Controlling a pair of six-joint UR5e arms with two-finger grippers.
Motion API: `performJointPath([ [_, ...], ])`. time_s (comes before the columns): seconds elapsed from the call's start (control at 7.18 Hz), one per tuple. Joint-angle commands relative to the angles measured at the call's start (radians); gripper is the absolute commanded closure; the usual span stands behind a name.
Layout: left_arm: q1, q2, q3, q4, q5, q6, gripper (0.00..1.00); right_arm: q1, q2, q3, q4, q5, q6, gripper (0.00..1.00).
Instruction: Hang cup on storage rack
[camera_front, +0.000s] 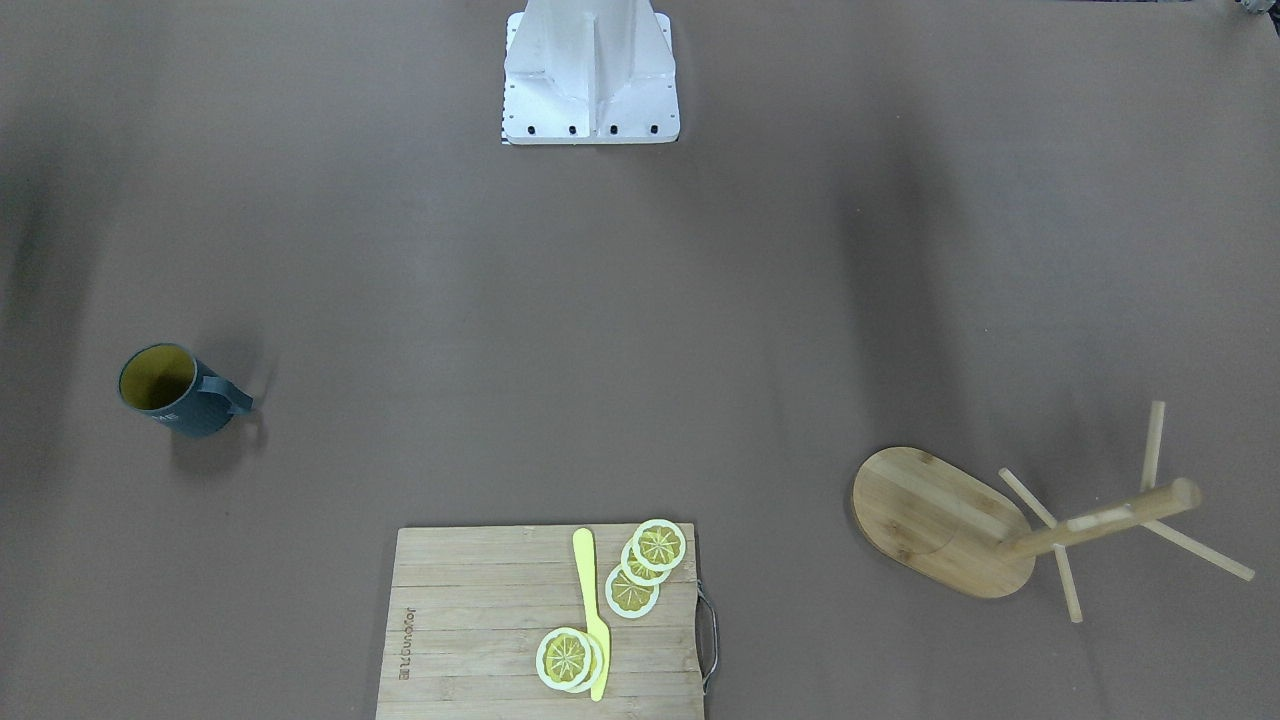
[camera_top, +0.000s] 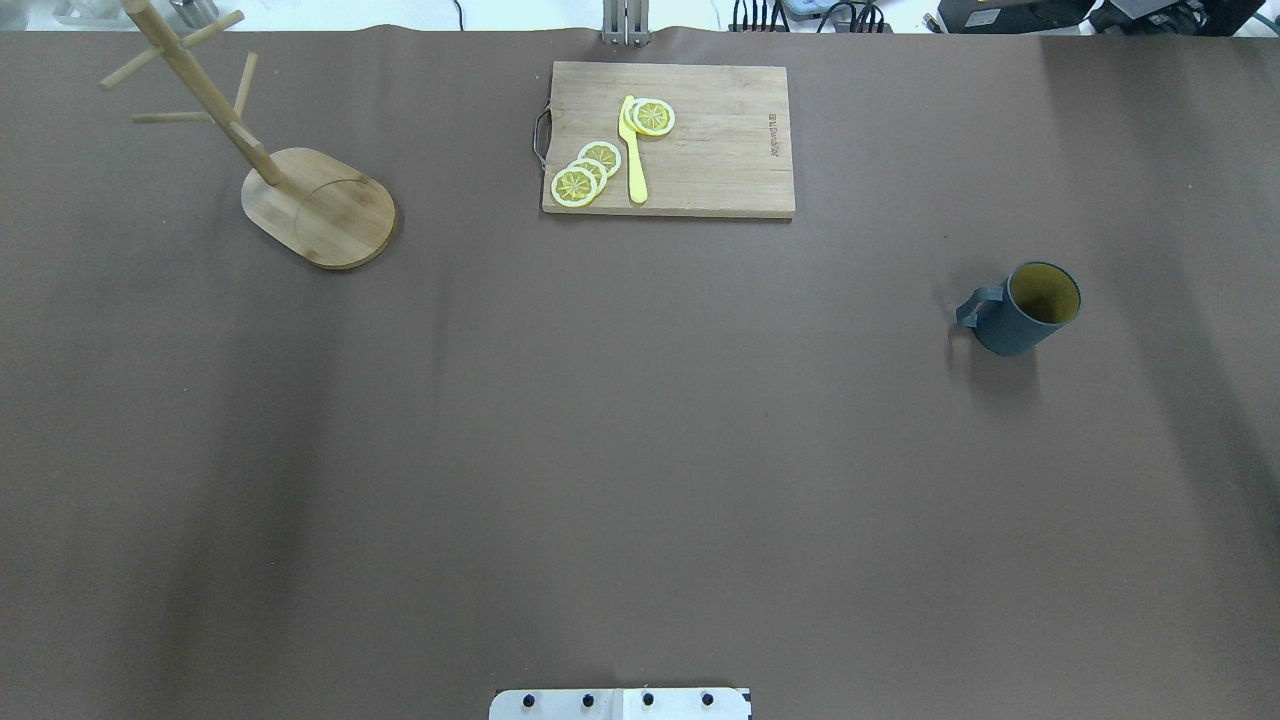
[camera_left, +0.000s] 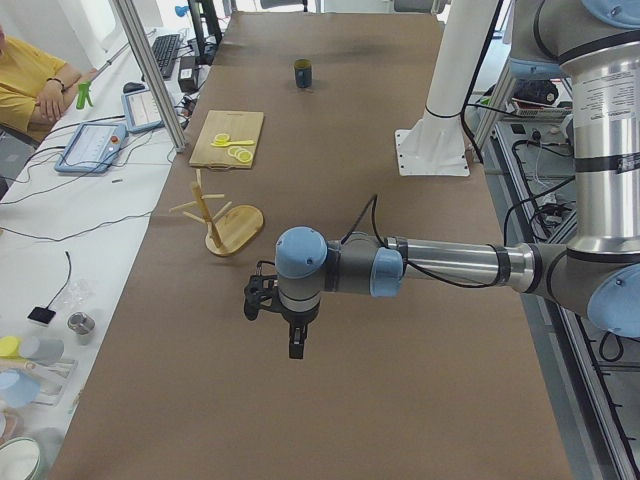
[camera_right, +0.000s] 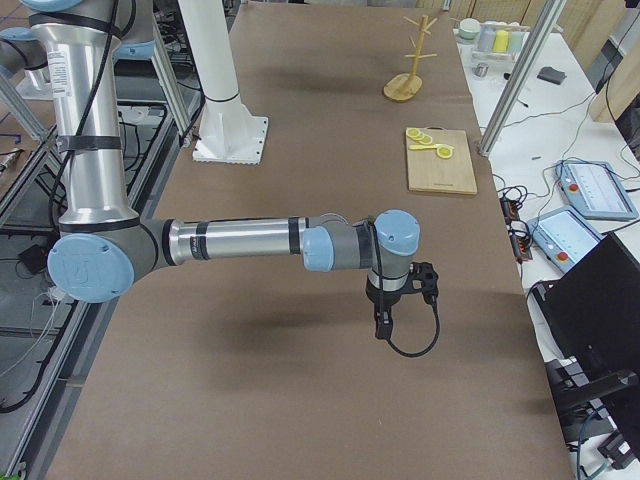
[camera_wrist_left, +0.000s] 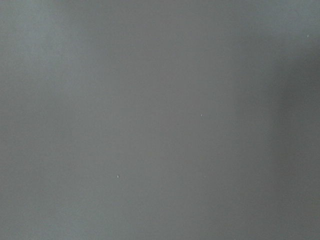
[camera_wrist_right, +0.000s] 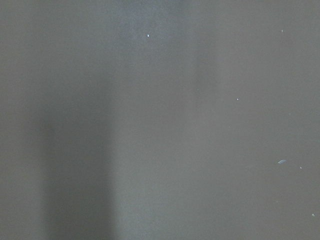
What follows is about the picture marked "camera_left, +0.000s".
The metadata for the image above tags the light blue cup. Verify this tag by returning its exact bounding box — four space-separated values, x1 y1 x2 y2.
0 369 40 408

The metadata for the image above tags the blue teach pendant near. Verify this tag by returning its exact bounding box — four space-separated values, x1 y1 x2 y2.
54 122 128 175

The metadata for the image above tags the aluminium frame post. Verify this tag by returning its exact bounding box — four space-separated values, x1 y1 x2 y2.
114 0 187 153

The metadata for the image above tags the small steel cup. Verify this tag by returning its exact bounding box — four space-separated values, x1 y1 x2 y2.
67 312 95 345

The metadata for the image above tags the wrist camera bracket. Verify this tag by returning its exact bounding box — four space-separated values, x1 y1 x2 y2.
243 260 280 321

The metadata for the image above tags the lemon slice near handle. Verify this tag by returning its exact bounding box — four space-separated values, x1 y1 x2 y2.
234 149 253 164

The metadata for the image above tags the black power adapter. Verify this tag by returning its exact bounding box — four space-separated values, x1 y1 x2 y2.
178 56 199 93

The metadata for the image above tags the lemon slice on knife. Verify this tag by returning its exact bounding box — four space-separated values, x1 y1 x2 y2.
212 133 231 146

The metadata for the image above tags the small black square device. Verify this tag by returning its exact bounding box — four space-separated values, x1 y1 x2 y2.
27 306 56 326

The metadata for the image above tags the person in yellow shirt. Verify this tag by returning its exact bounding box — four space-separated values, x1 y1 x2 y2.
1 33 97 143

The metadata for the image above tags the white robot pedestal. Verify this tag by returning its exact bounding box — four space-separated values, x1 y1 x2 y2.
395 0 502 177

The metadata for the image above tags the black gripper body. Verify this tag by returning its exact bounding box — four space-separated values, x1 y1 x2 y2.
281 305 319 330

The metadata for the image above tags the computer mouse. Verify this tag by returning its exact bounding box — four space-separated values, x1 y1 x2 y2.
122 82 146 94

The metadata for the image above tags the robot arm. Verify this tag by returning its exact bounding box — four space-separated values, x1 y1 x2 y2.
273 1 639 359

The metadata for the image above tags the yellow cup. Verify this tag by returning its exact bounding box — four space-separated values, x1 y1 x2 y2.
0 336 22 359

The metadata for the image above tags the grey lying cup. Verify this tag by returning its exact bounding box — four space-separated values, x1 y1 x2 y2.
19 336 64 365

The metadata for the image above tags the black keyboard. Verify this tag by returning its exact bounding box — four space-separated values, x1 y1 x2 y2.
152 34 182 79

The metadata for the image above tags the blue teach pendant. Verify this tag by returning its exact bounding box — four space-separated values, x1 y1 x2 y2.
121 89 164 133
54 122 128 175

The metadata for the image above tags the wooden cup rack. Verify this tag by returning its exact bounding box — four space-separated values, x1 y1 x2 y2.
169 169 265 257

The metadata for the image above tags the blue teach pendant far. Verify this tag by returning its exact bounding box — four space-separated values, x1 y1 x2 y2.
121 89 164 133

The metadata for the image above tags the bamboo cutting board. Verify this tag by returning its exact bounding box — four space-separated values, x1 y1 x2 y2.
189 110 264 169

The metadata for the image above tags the green clamp tool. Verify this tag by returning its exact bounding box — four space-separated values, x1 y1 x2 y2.
76 80 93 110

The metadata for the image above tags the green rimmed bowl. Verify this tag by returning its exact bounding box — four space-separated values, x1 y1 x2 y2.
1 437 45 480

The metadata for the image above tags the blue mug yellow inside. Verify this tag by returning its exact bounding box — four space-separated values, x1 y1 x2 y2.
294 59 313 89

